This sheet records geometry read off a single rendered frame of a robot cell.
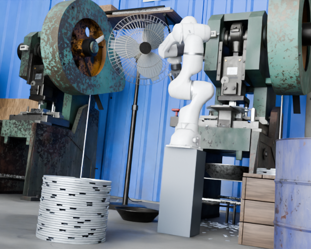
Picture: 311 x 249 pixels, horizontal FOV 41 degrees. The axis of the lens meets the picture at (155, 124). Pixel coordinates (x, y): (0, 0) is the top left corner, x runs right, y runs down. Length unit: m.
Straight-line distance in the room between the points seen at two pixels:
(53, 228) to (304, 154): 0.99
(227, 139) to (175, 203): 0.71
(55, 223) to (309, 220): 0.95
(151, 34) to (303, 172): 2.22
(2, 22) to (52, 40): 2.87
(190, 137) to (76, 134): 1.86
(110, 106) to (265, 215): 3.00
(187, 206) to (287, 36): 1.18
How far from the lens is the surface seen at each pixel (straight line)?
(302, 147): 1.58
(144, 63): 3.47
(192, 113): 2.26
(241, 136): 2.72
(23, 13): 6.03
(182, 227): 2.21
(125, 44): 3.46
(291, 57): 2.68
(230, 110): 2.82
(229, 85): 2.93
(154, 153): 4.43
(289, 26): 2.66
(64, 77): 3.47
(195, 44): 2.29
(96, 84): 3.77
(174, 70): 2.88
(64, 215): 1.71
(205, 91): 2.29
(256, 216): 2.13
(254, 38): 2.97
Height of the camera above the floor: 0.30
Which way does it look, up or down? 7 degrees up
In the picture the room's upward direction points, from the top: 6 degrees clockwise
